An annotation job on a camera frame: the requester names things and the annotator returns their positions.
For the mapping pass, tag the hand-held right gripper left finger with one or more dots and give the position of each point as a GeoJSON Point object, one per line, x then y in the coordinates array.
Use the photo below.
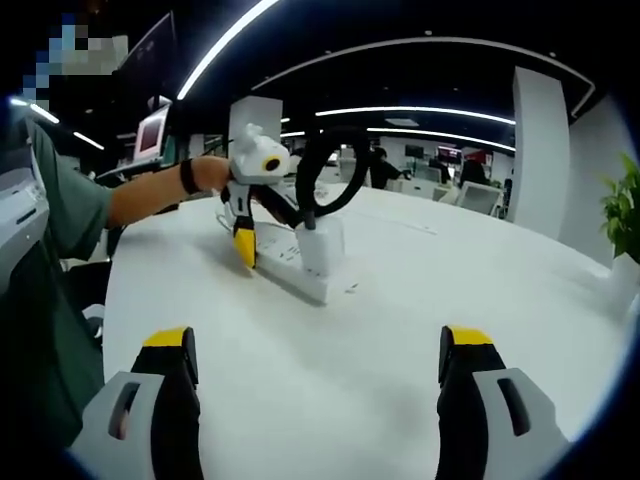
{"type": "Point", "coordinates": [170, 400]}

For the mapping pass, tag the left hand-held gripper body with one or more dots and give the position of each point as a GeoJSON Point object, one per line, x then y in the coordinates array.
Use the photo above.
{"type": "Point", "coordinates": [250, 160]}

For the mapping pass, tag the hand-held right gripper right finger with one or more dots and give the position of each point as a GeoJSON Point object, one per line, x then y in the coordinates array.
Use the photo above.
{"type": "Point", "coordinates": [465, 390]}

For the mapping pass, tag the white charger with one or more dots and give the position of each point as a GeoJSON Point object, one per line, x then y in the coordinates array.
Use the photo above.
{"type": "Point", "coordinates": [320, 247]}

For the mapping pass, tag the white power strip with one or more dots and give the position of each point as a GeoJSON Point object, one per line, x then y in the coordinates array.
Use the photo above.
{"type": "Point", "coordinates": [310, 287]}

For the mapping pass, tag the white desk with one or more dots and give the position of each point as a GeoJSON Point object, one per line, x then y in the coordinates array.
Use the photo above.
{"type": "Point", "coordinates": [350, 375]}

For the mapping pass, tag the curved white ceiling light strip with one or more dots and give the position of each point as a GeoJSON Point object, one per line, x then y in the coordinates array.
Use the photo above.
{"type": "Point", "coordinates": [225, 45]}

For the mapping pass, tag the person's left hand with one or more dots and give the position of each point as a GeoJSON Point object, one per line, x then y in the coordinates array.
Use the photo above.
{"type": "Point", "coordinates": [212, 174]}

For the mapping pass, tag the black wristband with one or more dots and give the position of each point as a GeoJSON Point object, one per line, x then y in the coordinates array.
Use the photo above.
{"type": "Point", "coordinates": [189, 177]}

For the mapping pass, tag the monitor with pink screen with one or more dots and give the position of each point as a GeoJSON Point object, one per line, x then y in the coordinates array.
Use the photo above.
{"type": "Point", "coordinates": [150, 135]}

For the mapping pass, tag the grey white chair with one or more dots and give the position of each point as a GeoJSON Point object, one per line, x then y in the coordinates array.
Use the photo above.
{"type": "Point", "coordinates": [94, 322]}

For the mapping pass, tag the person's green shirt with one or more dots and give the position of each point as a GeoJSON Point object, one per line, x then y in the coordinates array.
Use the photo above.
{"type": "Point", "coordinates": [45, 325]}

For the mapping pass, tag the short ceiling light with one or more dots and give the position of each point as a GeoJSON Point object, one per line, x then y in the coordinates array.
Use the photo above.
{"type": "Point", "coordinates": [89, 141]}
{"type": "Point", "coordinates": [44, 112]}

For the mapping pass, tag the white plant pot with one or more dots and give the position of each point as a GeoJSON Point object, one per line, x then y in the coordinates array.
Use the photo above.
{"type": "Point", "coordinates": [625, 285]}

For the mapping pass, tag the white office chair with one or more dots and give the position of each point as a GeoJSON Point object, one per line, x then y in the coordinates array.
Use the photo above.
{"type": "Point", "coordinates": [480, 197]}

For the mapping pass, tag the white worn device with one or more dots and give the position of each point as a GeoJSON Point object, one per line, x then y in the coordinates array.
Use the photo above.
{"type": "Point", "coordinates": [20, 220]}

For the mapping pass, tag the green leafy plant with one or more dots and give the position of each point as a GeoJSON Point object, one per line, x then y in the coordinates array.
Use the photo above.
{"type": "Point", "coordinates": [625, 210]}

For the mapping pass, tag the red lit wall screen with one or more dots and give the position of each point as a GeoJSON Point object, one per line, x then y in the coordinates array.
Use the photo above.
{"type": "Point", "coordinates": [450, 154]}

